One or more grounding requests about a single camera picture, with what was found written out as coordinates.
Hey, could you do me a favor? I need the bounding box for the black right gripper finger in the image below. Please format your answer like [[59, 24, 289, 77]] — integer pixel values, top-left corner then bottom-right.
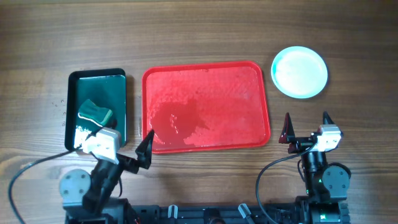
[[279, 113, 295, 144], [322, 111, 335, 125]]

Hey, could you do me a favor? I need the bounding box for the green yellow sponge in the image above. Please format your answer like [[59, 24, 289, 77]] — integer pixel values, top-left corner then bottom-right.
[[78, 99, 113, 127]]

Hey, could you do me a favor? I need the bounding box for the white plate top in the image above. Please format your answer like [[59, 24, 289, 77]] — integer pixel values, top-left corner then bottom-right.
[[270, 46, 328, 99]]

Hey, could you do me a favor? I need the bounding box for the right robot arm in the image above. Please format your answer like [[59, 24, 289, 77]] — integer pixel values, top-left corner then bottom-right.
[[279, 111, 351, 223]]

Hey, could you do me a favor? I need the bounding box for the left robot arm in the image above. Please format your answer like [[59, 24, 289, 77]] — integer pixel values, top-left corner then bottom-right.
[[59, 127, 155, 223]]

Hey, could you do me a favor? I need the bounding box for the black water tray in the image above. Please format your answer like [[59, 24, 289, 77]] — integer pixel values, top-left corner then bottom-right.
[[64, 68, 128, 151]]

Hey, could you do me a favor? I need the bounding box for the red plastic tray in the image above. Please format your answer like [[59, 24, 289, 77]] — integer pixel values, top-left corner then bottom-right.
[[142, 61, 271, 154]]

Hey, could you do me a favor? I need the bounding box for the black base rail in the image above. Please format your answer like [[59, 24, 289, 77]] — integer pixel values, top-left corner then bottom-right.
[[65, 203, 351, 224]]

